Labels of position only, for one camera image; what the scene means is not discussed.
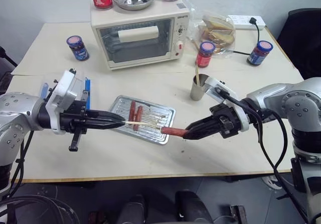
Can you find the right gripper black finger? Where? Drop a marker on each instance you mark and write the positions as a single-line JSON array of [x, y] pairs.
[[204, 134], [204, 123]]

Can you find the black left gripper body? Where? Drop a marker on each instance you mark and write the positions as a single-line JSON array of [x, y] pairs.
[[72, 118]]

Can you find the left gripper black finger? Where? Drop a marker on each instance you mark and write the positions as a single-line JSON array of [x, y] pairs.
[[102, 115], [102, 125]]

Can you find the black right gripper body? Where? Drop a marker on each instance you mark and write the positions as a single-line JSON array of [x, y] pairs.
[[227, 119]]

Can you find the red sausage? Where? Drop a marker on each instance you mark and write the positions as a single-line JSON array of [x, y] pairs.
[[139, 112], [136, 123], [173, 131], [132, 109]]

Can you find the wooden skewer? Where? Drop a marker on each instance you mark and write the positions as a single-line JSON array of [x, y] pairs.
[[196, 74], [143, 123]]

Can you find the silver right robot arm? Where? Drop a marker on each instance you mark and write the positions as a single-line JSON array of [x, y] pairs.
[[281, 93]]

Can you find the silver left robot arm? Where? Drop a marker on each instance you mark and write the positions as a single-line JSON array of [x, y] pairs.
[[15, 108]]

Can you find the steel cup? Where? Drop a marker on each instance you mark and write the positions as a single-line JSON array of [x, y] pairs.
[[198, 91]]

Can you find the ribbed metal baking tray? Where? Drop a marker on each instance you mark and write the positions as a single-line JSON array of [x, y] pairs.
[[153, 118]]

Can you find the red label jar pink lid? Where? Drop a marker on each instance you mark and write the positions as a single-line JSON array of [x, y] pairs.
[[205, 55]]

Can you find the blue label jar pink lid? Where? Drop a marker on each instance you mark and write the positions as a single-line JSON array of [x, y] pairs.
[[78, 48]]

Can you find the blue red label jar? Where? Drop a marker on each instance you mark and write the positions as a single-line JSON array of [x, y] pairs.
[[259, 54]]

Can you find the dark rounded shape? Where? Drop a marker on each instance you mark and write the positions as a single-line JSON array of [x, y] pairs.
[[191, 209], [135, 211]]

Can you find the white shoe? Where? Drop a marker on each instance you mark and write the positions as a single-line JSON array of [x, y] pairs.
[[273, 183]]

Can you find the cream toaster oven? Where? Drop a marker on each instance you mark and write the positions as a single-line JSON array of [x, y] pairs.
[[140, 45]]

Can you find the clear bag of bread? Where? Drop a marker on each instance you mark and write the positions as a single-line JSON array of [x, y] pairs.
[[218, 31]]

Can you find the dark chair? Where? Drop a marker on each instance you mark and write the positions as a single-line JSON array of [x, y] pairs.
[[5, 58]]

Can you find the white power strip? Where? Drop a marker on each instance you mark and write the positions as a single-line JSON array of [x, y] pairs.
[[240, 20]]

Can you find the black office chair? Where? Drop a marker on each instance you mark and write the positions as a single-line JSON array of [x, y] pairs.
[[303, 40]]

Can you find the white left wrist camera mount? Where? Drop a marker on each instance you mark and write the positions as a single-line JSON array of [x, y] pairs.
[[64, 88]]

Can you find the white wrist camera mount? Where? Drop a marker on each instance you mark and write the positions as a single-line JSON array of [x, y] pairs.
[[64, 88], [217, 84]]

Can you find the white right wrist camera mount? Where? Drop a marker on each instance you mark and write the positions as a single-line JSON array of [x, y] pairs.
[[217, 84]]

